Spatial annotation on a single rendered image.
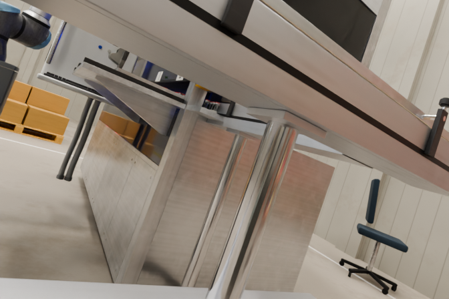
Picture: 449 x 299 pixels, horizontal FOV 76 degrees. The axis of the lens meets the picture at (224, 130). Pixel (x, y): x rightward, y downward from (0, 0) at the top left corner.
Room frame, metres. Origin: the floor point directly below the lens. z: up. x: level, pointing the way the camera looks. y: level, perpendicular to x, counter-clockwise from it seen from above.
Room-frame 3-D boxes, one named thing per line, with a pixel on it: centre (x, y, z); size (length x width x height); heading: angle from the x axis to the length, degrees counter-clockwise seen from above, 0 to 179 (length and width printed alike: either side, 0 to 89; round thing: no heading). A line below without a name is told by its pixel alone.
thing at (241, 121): (0.96, -0.14, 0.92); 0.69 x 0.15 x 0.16; 31
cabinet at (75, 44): (1.96, 1.00, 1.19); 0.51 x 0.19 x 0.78; 121
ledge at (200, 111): (1.15, 0.08, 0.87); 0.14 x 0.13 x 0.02; 121
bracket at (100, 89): (1.61, 0.64, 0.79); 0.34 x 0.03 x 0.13; 121
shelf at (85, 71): (1.40, 0.50, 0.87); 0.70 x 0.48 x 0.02; 31
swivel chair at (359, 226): (3.00, -1.86, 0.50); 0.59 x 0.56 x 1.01; 45
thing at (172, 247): (2.31, 0.28, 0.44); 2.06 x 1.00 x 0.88; 31
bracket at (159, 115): (1.18, 0.38, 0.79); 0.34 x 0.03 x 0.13; 121
